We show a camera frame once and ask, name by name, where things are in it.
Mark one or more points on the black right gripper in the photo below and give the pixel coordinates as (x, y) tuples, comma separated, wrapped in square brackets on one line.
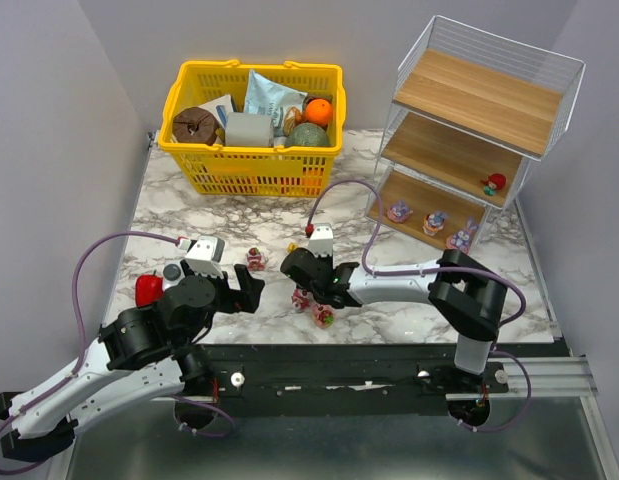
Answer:
[(299, 270)]

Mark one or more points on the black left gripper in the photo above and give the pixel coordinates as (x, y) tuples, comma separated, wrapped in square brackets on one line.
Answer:
[(237, 295)]

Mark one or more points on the pink bear donut figure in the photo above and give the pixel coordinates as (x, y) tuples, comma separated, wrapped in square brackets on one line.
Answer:
[(322, 315)]

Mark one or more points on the pink bear strawberry figure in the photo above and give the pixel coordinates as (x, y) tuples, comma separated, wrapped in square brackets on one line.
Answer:
[(300, 299)]

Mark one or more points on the purple bunny pink cake figure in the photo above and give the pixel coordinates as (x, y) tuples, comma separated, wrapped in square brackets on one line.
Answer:
[(399, 212)]

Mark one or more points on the purple bunny cupcake figure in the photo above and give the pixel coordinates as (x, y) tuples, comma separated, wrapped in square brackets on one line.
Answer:
[(434, 222)]

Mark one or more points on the red haired mermaid figure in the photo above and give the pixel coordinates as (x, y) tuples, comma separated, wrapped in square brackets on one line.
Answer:
[(494, 183)]

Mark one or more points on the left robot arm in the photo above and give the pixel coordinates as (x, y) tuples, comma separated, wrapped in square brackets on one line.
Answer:
[(147, 352)]

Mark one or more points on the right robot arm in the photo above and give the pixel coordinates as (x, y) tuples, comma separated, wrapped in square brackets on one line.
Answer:
[(468, 295)]

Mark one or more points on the pink strawberry cake figure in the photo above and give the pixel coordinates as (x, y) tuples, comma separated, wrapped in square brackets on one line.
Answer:
[(256, 260)]

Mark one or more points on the white bottle grey cap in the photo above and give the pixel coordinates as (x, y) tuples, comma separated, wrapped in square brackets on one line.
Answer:
[(173, 273)]

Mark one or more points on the red bell pepper toy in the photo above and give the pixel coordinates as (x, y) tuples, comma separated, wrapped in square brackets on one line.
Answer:
[(148, 289)]

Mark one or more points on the yellow plastic shopping basket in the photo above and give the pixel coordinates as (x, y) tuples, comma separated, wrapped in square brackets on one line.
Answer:
[(276, 171)]

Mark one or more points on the green melon toy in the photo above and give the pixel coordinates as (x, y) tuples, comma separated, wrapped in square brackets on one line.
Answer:
[(307, 135)]

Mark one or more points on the grey paper roll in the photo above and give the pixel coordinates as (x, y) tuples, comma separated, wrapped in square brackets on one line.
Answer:
[(249, 130)]

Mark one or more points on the bread in netted pack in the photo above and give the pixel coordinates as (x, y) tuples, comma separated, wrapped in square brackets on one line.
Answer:
[(293, 118)]

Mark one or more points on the orange fruit toy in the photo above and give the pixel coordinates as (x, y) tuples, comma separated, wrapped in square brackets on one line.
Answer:
[(319, 112)]

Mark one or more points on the brown chocolate donut toy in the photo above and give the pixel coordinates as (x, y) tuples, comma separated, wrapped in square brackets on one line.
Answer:
[(195, 125)]

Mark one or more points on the white blue carton box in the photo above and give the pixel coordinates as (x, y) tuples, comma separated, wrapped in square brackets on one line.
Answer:
[(220, 108)]

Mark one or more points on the light blue snack bag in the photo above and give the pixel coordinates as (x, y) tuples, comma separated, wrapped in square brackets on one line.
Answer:
[(266, 97)]

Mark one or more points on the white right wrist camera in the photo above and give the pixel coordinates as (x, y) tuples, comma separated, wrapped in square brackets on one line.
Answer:
[(321, 240)]

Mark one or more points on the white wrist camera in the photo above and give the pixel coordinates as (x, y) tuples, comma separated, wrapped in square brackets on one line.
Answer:
[(321, 240), (205, 255)]

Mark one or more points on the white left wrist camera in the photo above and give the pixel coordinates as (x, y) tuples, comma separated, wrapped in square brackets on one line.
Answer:
[(205, 255)]

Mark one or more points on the white wire wooden shelf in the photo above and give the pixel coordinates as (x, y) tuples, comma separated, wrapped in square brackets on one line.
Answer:
[(468, 103)]

